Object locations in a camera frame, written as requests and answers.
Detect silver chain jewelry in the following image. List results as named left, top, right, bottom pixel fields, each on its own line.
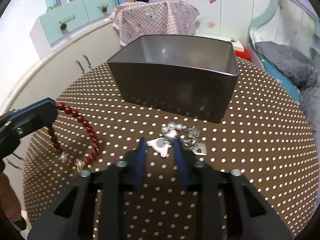
left=179, top=126, right=201, bottom=148

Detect pearl bead bracelet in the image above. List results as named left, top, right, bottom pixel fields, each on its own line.
left=160, top=121, right=185, bottom=140

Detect pink hair clip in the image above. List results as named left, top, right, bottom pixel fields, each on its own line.
left=147, top=138, right=171, bottom=158

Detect dark red bead bracelet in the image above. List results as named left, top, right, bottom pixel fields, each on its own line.
left=47, top=101, right=101, bottom=173

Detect silver heart pendant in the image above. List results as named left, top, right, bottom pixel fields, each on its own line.
left=192, top=142, right=207, bottom=155

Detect dark metal tin box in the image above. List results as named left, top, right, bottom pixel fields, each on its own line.
left=107, top=35, right=239, bottom=124

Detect teal drawer unit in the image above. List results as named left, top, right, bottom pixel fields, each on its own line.
left=30, top=0, right=116, bottom=59

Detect brown polka dot tablecloth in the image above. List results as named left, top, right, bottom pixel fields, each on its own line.
left=22, top=55, right=320, bottom=240

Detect red storage ottoman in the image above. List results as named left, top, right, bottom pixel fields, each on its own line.
left=199, top=33, right=253, bottom=62

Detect teal bed sheet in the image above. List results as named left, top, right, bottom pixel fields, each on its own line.
left=257, top=53, right=300, bottom=104

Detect pink checkered cloth cover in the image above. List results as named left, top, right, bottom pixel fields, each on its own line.
left=110, top=0, right=200, bottom=47

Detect grey quilt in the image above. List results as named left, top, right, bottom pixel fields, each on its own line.
left=255, top=42, right=319, bottom=133

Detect white wardrobe doors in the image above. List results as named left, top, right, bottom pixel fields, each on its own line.
left=154, top=0, right=273, bottom=37

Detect beige cabinet with handles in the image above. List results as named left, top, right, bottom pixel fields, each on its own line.
left=0, top=21, right=124, bottom=181

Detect teal bunk bed frame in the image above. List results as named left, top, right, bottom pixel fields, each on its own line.
left=249, top=0, right=319, bottom=67

